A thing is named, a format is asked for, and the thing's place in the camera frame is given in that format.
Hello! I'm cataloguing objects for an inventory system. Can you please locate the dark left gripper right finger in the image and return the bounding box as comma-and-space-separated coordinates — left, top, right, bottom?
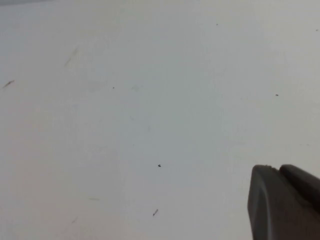
278, 163, 320, 215

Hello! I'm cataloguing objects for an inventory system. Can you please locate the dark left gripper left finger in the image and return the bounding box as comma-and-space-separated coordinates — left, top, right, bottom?
247, 164, 320, 240

